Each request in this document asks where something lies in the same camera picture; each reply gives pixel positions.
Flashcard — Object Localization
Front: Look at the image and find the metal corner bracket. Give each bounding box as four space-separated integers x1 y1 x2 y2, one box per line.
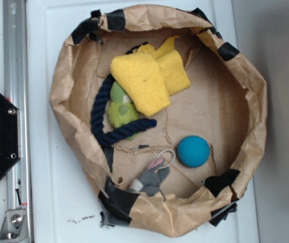
0 209 29 242

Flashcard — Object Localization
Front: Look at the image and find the brown paper bag bin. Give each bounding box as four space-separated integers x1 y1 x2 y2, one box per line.
50 4 267 237

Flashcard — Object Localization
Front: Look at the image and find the grey plush bunny toy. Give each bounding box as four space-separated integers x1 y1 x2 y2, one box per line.
127 149 176 197

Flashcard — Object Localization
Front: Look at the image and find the dark blue rope toy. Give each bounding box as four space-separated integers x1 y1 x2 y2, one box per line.
90 47 158 147

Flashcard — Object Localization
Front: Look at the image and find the white tray platform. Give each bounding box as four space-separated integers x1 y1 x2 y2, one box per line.
26 1 259 242

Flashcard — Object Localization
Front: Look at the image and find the blue dimpled rubber ball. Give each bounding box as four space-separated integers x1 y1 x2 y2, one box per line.
177 135 210 168

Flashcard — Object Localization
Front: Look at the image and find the yellow folded cloth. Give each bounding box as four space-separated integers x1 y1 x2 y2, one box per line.
110 36 191 117

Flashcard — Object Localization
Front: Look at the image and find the green plush toy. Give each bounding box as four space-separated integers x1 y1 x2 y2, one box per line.
108 81 139 128

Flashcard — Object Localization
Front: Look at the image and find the aluminium frame rail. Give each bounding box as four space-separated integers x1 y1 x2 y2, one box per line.
3 1 34 242

